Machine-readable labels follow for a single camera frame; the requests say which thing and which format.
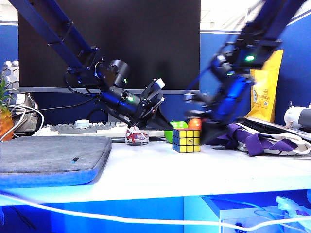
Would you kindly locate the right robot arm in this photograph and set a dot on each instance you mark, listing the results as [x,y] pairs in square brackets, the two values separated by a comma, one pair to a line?
[262,29]

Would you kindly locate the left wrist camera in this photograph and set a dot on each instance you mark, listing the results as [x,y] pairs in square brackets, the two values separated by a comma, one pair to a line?
[159,83]

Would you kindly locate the grey laptop sleeve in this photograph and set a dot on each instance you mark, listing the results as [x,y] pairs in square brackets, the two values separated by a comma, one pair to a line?
[48,155]

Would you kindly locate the grey monitor stand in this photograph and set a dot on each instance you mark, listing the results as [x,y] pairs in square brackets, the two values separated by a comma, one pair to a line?
[112,118]

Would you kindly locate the clear plastic bag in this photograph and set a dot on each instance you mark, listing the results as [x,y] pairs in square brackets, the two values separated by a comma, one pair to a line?
[284,202]

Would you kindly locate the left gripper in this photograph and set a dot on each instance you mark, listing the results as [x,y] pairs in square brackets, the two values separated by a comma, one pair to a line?
[148,109]

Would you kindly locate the black computer monitor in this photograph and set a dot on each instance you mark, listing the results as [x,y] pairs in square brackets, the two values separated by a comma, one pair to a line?
[158,36]

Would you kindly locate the large yellow pouch bag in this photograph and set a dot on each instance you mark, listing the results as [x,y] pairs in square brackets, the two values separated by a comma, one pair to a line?
[267,97]

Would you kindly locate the multicoloured Rubik's cube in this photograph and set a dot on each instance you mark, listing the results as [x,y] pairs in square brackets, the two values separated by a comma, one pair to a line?
[187,143]

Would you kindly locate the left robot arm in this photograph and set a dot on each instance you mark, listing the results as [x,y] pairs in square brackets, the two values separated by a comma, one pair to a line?
[48,29]

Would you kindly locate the white drawer cabinet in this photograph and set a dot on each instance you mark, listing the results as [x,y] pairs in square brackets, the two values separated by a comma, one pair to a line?
[243,214]

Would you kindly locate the orange round fruit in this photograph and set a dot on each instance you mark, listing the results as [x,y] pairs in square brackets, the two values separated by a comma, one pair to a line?
[195,124]

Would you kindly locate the black folded cloth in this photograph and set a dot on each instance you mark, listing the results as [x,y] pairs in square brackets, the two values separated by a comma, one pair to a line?
[267,126]

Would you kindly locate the toy pineapple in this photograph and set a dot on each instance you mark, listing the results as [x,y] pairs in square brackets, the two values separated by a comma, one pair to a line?
[6,123]

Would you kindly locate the grey and white keyboard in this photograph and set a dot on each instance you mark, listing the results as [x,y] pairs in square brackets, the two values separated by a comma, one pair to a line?
[65,129]

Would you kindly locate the clear plastic jar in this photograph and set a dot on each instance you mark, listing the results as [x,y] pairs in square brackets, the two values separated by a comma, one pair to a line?
[136,137]

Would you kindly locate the green apple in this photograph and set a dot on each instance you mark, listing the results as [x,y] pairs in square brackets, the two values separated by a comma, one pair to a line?
[181,125]

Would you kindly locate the silver robot figure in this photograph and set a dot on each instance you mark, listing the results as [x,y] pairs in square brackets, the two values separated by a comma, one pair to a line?
[11,72]

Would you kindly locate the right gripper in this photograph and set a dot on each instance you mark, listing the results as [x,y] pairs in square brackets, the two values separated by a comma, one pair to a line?
[200,106]

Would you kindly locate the white and grey device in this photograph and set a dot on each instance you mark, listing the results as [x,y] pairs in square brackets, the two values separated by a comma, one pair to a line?
[291,116]

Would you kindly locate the small yellow pouch bag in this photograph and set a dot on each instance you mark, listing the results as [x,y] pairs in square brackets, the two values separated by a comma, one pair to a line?
[252,97]

